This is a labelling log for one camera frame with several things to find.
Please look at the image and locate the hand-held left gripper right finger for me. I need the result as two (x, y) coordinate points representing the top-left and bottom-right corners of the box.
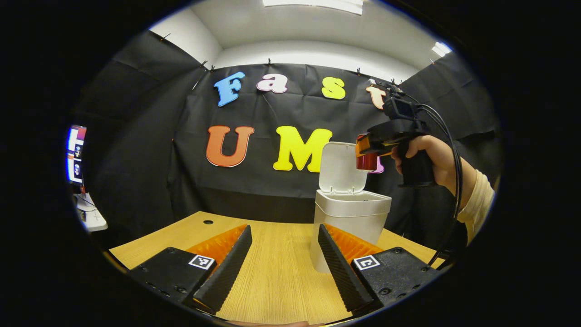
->
(318, 223), (441, 314)

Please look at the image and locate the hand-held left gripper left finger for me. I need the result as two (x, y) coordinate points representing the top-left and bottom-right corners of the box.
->
(127, 224), (253, 315)

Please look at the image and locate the red pop can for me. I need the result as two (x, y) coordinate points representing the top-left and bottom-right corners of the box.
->
(355, 134), (379, 172)

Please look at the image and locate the white desktop garbage bin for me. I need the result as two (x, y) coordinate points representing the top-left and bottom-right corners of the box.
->
(310, 142), (392, 274)

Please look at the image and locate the wooden desktop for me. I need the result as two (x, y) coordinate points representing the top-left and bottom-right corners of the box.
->
(109, 210), (448, 325)

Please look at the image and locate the white side table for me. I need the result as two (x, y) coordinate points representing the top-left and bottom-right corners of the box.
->
(74, 193), (108, 232)

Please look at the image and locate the computer monitor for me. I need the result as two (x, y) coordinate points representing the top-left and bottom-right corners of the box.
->
(67, 125), (87, 184)

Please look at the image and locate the black cable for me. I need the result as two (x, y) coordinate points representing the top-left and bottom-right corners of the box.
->
(404, 93), (464, 268)

